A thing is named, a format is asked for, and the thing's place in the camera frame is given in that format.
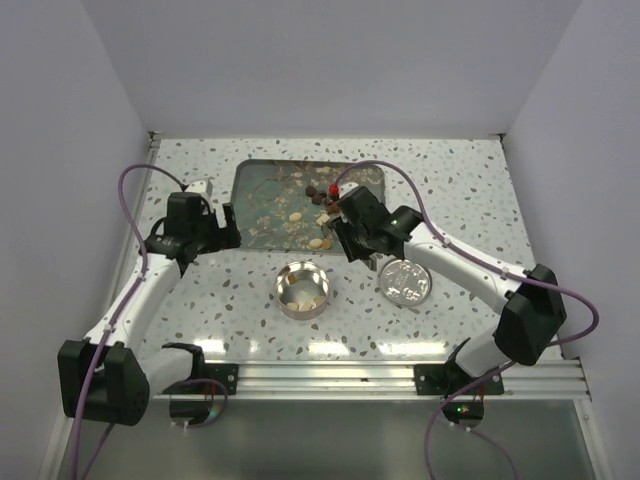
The floral teal tray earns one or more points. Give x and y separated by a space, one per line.
266 192

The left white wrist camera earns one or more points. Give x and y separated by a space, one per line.
204 188

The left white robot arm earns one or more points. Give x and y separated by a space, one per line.
101 377

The right black base bracket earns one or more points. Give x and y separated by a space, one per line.
445 379

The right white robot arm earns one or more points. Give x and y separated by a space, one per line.
530 311

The dark chocolate piece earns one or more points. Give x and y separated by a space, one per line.
310 190
319 198

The left black base bracket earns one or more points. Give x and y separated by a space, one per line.
215 379

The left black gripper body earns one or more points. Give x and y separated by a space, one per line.
210 236

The round metal tin lid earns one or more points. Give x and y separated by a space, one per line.
405 283

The small white chocolate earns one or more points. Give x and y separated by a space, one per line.
321 220

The round metal tin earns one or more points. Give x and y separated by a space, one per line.
311 281

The black base bracket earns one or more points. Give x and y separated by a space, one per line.
445 379
215 379

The aluminium rail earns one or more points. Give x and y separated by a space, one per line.
397 381

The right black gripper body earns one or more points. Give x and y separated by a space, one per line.
354 238

